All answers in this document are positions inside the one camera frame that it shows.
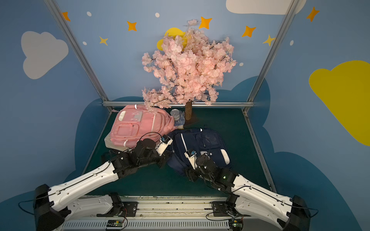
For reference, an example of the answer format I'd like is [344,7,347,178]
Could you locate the navy blue backpack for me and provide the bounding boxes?
[167,128,231,176]

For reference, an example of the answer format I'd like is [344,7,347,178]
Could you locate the pink backpack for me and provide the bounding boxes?
[110,105,176,148]

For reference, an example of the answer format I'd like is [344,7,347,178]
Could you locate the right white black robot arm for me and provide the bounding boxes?
[185,154,311,231]

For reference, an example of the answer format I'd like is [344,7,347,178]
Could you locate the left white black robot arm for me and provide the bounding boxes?
[33,135,173,231]

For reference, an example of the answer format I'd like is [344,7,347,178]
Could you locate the cream white bag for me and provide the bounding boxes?
[104,133,128,151]

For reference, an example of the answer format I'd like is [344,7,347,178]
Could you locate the right green circuit board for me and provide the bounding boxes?
[228,219,243,231]

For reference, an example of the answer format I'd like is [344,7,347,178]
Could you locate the green circuit board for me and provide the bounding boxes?
[105,219,126,231]
[228,219,243,231]

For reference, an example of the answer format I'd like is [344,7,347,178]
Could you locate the left green circuit board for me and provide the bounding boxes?
[105,219,126,231]

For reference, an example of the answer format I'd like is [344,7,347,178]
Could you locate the pink cherry blossom tree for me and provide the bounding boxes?
[142,18,237,111]

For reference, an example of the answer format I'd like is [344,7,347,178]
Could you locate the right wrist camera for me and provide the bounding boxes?
[184,148,197,170]

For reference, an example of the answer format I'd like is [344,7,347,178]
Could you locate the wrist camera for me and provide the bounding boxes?
[156,135,173,156]
[184,148,197,170]

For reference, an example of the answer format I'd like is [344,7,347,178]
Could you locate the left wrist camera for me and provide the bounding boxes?
[156,135,173,156]

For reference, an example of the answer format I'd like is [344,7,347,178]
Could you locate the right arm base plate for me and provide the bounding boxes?
[210,201,250,218]

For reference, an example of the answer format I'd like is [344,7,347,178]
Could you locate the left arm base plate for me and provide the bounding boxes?
[96,202,138,218]

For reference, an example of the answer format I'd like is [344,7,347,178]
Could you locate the aluminium rail base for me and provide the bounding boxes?
[56,195,281,231]

